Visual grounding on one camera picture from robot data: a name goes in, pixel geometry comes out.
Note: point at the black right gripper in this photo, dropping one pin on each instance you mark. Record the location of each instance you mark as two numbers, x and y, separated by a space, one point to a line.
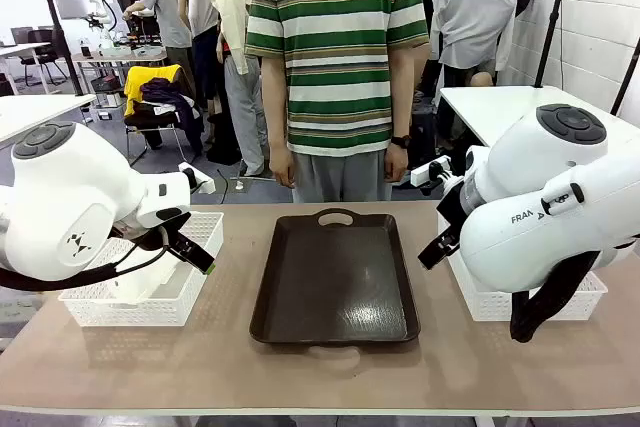
454 207

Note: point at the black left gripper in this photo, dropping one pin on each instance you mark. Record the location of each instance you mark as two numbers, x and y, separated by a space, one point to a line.
150 234

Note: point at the person's right forearm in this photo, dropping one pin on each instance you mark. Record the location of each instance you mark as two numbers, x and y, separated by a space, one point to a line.
275 102

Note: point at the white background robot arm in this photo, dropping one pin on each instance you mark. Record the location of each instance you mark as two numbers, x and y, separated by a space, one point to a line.
100 7

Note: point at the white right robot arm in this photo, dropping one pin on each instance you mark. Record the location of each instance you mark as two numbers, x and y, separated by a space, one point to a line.
525 227

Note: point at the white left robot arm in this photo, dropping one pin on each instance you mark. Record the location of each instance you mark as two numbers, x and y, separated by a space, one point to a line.
65 197

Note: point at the person's left forearm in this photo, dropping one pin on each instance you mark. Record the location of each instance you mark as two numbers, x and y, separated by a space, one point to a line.
402 92

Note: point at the person's left hand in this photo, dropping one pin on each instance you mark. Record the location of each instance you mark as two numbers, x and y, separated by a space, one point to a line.
396 163

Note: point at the person's right hand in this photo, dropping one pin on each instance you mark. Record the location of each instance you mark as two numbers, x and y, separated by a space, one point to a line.
282 167

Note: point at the white perforated plastic basket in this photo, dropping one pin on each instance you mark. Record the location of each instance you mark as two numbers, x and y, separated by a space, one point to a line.
150 314
490 307

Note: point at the grey floor plate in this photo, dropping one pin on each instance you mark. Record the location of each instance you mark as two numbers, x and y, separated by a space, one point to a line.
250 186

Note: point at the dark brown plastic tray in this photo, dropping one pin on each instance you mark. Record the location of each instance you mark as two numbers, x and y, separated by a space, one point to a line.
335 292

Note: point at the black wristwatch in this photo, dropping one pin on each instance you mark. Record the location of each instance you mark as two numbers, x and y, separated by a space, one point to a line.
401 141

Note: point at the black metal chair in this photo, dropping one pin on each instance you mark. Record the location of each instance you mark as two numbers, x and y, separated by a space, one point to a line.
150 124

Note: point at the white side table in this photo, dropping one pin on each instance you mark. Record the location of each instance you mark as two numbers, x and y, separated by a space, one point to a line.
480 107

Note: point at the dark purple garment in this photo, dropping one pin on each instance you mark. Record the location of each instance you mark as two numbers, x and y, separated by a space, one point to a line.
167 89

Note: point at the yellow garment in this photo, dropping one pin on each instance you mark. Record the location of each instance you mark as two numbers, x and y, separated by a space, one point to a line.
135 82

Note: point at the red black toolbox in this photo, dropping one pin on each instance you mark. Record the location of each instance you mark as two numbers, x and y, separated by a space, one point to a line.
106 84

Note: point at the white desk with leg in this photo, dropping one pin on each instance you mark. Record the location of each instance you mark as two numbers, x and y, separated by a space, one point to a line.
35 112

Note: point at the cluttered background work table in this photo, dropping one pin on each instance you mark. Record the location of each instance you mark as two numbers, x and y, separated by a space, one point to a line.
120 53

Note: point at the person in green striped shirt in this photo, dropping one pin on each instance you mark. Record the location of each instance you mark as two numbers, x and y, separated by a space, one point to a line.
335 47

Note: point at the black tripod stand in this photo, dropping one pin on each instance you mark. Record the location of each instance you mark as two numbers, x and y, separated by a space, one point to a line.
550 37

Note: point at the mannequin in white tank top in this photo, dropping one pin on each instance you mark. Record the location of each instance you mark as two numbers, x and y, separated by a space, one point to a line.
202 7

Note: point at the mannequin in white shirt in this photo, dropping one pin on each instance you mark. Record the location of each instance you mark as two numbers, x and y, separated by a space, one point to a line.
475 7

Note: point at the person in grey t-shirt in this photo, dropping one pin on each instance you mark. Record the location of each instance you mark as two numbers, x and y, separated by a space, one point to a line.
167 7

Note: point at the black light stand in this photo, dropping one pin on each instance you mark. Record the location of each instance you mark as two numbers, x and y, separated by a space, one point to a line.
62 42

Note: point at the black office chair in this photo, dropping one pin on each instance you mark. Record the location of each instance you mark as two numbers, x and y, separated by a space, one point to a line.
42 52

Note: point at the black tripod leg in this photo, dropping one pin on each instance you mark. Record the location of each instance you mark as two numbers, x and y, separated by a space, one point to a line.
625 82

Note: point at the mannequin in cream shirt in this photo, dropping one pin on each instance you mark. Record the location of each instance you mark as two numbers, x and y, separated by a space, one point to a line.
232 2

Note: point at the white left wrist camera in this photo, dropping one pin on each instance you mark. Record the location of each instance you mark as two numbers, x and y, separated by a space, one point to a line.
200 179

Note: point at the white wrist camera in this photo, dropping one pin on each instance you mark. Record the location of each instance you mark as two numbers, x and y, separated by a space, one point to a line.
200 179
430 173

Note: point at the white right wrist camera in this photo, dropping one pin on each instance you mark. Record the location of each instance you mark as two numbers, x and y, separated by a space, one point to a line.
430 173

